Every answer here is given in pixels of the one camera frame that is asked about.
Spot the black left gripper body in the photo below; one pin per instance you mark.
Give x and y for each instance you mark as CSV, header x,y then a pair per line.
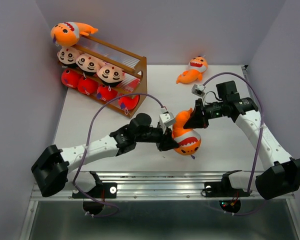
x,y
156,134

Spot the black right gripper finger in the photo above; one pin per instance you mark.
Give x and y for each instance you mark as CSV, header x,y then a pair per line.
x,y
196,122
198,111

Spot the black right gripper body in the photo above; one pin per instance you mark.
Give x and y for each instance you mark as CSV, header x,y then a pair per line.
x,y
214,110

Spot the orange shark plush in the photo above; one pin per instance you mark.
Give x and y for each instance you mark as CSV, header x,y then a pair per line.
x,y
197,66
67,34
189,141

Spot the red shark plush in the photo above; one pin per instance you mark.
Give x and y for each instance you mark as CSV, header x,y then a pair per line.
x,y
87,86
70,78
105,93
128,103

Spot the boy doll table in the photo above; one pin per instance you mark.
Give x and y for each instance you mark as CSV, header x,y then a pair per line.
x,y
111,75

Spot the boy doll black hair front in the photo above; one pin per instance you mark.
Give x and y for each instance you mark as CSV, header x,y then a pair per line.
x,y
89,64

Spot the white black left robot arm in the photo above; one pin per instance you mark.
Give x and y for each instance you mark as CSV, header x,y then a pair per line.
x,y
56,167

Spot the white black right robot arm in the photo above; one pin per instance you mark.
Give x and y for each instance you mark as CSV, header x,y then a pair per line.
x,y
281,173

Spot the brown wooden toy shelf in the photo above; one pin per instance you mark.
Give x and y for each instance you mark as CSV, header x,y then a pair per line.
x,y
134,66

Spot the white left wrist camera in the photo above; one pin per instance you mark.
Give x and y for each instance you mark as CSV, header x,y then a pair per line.
x,y
166,118

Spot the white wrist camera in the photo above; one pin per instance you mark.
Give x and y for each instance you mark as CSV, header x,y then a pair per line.
x,y
198,90
166,118

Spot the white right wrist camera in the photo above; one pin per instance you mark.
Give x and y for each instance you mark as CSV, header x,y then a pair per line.
x,y
198,90

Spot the aluminium mounting rail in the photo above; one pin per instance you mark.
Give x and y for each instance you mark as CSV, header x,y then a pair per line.
x,y
140,186

